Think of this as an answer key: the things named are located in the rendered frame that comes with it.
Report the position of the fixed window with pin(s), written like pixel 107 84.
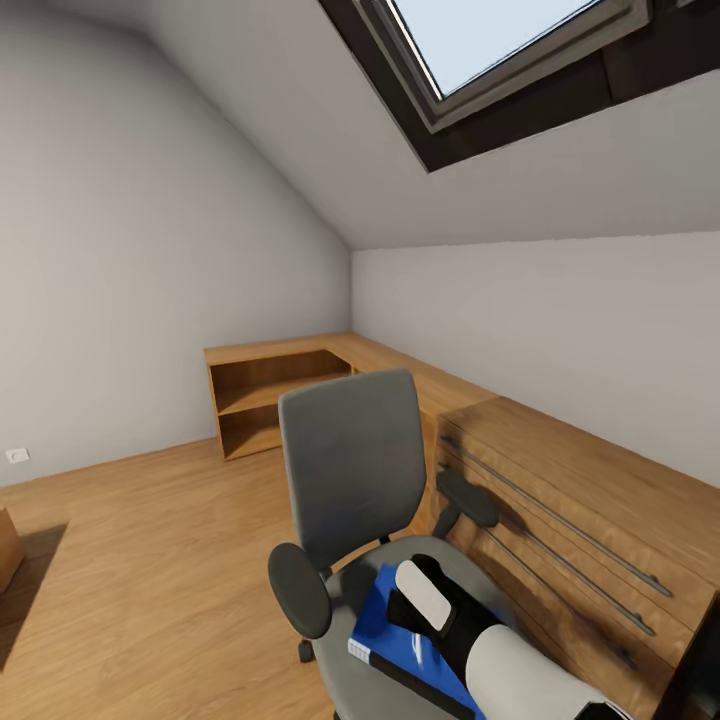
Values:
pixel 462 77

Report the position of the folder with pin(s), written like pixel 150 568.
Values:
pixel 389 647

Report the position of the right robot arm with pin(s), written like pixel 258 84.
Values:
pixel 506 677

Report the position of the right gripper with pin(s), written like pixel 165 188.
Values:
pixel 396 615

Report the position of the swivel chair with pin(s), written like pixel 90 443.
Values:
pixel 355 463

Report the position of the wall socket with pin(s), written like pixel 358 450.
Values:
pixel 18 455

